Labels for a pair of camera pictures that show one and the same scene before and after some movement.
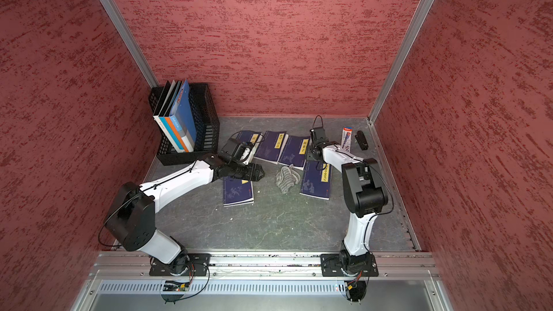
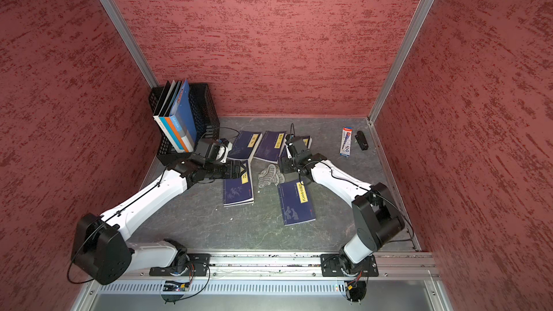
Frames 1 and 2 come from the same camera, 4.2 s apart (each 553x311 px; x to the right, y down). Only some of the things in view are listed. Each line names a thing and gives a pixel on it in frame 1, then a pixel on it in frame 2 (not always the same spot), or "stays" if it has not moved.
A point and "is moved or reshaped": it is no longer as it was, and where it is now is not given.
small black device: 361,140 stays
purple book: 271,146 stays
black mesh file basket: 207,122 stays
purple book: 315,182 is moved or reshaped
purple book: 237,192 stays
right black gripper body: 311,154 to 289,165
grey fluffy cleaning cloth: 286,177 to 270,176
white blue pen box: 346,135 stays
